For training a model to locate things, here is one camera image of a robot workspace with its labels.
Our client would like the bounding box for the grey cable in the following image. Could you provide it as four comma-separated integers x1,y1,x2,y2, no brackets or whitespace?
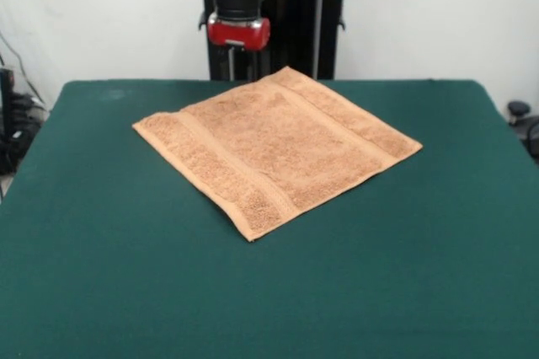
0,32,45,105

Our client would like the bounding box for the tan terry cloth towel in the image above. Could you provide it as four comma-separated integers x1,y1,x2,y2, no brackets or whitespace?
131,65,424,244

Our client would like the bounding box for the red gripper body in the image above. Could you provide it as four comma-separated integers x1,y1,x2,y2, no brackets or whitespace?
206,13,272,51

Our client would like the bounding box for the black upright device, red light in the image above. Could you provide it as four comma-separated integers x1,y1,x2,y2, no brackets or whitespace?
0,67,17,174

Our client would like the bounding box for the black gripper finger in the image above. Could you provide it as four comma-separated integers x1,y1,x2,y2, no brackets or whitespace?
216,44,230,78
245,47,259,83

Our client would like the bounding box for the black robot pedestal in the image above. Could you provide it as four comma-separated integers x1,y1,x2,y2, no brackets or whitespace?
184,0,364,81

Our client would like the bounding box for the black plug bundle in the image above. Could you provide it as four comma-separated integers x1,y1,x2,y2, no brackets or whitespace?
10,93,48,125

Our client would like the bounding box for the dark green table cloth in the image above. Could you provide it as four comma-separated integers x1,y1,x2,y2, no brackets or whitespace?
0,78,539,359

